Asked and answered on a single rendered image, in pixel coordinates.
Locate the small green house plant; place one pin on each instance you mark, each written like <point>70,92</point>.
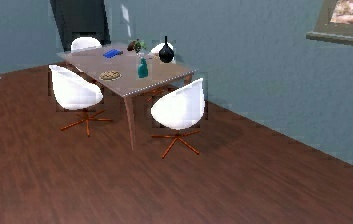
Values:
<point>136,45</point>

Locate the white swivel chair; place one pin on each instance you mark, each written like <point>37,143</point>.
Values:
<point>85,43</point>
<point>73,91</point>
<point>157,49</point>
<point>180,106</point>

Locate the blue book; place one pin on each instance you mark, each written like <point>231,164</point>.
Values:
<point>112,53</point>

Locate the teal spray bottle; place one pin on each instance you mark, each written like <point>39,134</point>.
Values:
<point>143,69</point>

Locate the brown wooden dining table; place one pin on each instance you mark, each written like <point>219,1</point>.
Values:
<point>124,66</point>

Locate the dark doorway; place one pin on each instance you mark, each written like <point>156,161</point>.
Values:
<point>80,20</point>

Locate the tan round plate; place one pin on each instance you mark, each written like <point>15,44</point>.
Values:
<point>110,75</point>

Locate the black round vase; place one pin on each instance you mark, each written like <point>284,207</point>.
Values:
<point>166,53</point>

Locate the framed landscape picture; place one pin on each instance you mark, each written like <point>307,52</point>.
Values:
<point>342,20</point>

